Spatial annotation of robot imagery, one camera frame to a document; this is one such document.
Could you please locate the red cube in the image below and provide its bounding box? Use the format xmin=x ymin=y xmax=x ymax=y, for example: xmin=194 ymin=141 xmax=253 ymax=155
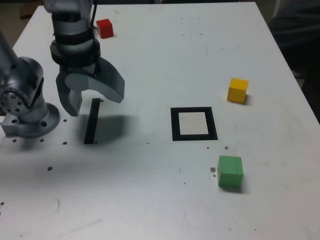
xmin=96 ymin=18 xmax=115 ymax=39

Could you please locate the person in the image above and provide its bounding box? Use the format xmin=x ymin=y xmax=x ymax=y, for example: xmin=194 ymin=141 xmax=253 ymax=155
xmin=268 ymin=0 xmax=320 ymax=75

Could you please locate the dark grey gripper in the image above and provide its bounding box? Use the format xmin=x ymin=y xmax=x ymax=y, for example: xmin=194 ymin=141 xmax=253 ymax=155
xmin=55 ymin=57 xmax=126 ymax=117

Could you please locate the black tape square outline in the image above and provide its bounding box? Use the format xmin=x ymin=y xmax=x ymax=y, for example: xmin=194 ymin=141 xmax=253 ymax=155
xmin=170 ymin=106 xmax=219 ymax=142

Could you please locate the yellow cube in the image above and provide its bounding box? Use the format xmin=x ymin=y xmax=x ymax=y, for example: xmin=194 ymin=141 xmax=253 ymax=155
xmin=226 ymin=77 xmax=250 ymax=104

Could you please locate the black tape strip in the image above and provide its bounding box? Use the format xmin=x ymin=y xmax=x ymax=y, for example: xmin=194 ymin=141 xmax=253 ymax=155
xmin=83 ymin=98 xmax=101 ymax=145

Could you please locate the green cube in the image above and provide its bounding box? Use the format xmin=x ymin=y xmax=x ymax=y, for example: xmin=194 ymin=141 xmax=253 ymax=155
xmin=216 ymin=155 xmax=244 ymax=188

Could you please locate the brown cardboard box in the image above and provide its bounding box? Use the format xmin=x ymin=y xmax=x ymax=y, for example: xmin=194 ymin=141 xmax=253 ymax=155
xmin=19 ymin=0 xmax=42 ymax=20

